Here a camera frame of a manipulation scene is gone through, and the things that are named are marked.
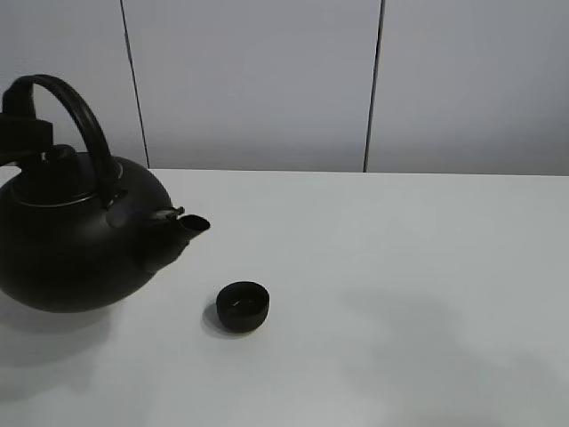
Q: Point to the small black teacup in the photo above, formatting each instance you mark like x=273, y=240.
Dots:
x=242, y=306

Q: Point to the black round teapot kettle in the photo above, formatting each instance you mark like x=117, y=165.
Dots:
x=83, y=230

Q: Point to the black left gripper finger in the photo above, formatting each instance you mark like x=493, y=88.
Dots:
x=23, y=137

